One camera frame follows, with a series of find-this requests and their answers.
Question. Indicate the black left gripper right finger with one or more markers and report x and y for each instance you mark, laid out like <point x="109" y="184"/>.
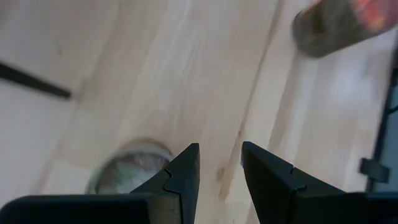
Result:
<point x="267" y="174"/>

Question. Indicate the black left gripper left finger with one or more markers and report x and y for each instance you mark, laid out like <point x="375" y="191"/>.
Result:
<point x="182" y="174"/>

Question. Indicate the candle jar with grey wax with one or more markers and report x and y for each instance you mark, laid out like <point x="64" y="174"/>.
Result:
<point x="130" y="174"/>

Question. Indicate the candle jar with orange wax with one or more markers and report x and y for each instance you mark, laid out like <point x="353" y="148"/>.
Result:
<point x="326" y="28"/>

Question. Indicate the black metal wooden shelf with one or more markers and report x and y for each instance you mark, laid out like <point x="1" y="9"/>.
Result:
<point x="31" y="81"/>

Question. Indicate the black aluminium table frame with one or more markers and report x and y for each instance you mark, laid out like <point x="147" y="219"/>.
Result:
<point x="373" y="170"/>

